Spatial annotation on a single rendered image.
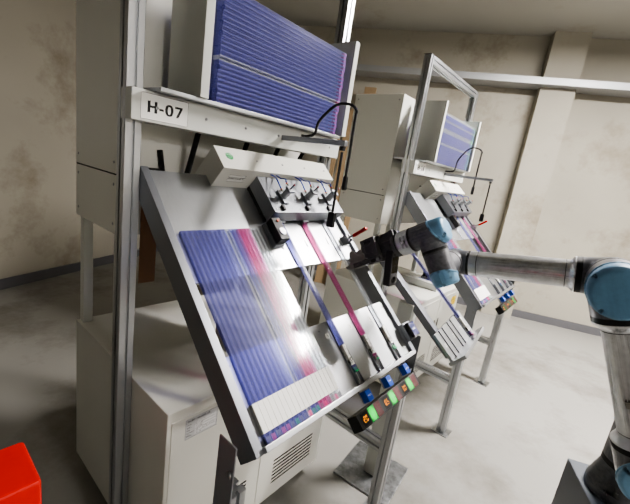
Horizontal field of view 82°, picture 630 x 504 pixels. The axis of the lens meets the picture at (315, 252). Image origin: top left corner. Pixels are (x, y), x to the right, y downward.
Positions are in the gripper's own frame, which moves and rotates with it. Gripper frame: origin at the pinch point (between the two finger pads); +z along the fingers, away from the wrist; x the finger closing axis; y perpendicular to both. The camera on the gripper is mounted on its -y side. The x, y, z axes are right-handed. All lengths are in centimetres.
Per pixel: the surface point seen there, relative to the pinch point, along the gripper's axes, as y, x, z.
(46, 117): 192, 11, 230
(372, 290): -9.1, -7.9, -0.3
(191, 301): 0, 60, 1
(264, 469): -58, 22, 45
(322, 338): -17.3, 27.5, -3.4
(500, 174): 66, -323, 8
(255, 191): 29.7, 27.9, 5.8
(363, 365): -28.3, 17.2, -6.2
